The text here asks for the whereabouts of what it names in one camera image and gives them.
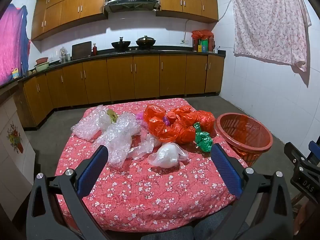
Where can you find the red floral quilt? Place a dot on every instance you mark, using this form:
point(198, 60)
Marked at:
point(150, 192)

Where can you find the green box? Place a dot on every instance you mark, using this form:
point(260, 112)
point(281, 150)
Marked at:
point(204, 46)

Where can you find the black lidded wok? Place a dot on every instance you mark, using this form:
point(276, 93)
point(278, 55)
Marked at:
point(145, 42)

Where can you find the wooden cabinets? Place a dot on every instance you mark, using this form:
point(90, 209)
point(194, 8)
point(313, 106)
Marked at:
point(70, 7)
point(120, 77)

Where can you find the red bag on thermoses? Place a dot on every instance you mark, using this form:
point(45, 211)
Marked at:
point(201, 33)

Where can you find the pink plastic bag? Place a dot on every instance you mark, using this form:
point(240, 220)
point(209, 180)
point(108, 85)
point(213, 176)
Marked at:
point(140, 116)

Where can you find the white flower-print panel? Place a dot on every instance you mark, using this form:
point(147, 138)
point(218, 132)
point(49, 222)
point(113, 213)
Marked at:
point(15, 155)

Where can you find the dark cutting board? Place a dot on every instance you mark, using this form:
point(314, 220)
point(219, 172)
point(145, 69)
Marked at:
point(81, 50)

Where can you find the pink and blue hanging cloth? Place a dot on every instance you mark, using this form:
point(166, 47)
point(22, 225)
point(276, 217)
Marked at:
point(12, 42)

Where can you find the wooden upper cabinets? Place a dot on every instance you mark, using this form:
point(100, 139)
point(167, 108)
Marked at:
point(70, 7)

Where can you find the red thermos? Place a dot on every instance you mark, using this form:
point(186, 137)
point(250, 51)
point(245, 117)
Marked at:
point(211, 45)
point(195, 45)

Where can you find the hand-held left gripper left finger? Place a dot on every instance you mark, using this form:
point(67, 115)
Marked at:
point(92, 170)

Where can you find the red basin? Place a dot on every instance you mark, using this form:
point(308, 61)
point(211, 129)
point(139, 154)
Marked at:
point(42, 60)

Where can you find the green foil wrapper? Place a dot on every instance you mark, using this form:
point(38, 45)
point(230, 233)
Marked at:
point(203, 140)

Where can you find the clear bubble wrap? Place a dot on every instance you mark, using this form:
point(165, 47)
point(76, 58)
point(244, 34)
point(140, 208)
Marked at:
point(87, 126)
point(120, 140)

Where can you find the clear plastic film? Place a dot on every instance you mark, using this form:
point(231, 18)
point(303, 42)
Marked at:
point(145, 146)

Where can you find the red plastic bag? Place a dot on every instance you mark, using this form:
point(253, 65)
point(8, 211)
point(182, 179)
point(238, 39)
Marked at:
point(206, 120)
point(186, 135)
point(155, 120)
point(186, 116)

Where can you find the purple plastic bag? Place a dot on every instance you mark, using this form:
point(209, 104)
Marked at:
point(165, 120)

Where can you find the white wall socket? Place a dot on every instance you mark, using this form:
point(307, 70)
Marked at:
point(184, 41)

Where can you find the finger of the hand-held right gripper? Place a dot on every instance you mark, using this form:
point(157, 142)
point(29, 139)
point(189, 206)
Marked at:
point(296, 153)
point(315, 150)

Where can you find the black kitchen countertop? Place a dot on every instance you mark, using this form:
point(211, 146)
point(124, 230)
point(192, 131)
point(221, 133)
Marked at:
point(175, 52)

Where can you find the red plastic basket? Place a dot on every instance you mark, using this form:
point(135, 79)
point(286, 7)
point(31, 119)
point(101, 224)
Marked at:
point(226, 130)

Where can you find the white plastic bag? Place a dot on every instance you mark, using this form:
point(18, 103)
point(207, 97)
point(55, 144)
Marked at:
point(166, 155)

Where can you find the yellow-green snack packet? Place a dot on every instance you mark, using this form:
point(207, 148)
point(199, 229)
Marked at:
point(112, 116)

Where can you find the person's right forearm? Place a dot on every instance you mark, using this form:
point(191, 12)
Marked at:
point(312, 217)

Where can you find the white mug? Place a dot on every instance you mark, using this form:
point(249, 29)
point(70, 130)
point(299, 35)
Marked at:
point(215, 51)

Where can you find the wooden lower cabinets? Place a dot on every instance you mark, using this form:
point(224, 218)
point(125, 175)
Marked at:
point(120, 77)

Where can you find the red bottle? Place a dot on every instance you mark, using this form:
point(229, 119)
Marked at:
point(94, 51)

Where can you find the white floral hanging sheet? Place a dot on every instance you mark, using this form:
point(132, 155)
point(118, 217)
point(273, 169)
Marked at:
point(270, 25)

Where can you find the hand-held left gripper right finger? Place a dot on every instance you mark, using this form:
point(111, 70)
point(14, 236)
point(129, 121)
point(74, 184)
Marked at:
point(225, 172)

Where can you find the clear jar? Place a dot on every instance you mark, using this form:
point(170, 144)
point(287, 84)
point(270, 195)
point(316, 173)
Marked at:
point(64, 56)

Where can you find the yellow detergent bottle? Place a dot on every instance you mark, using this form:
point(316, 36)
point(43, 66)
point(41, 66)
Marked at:
point(16, 74)

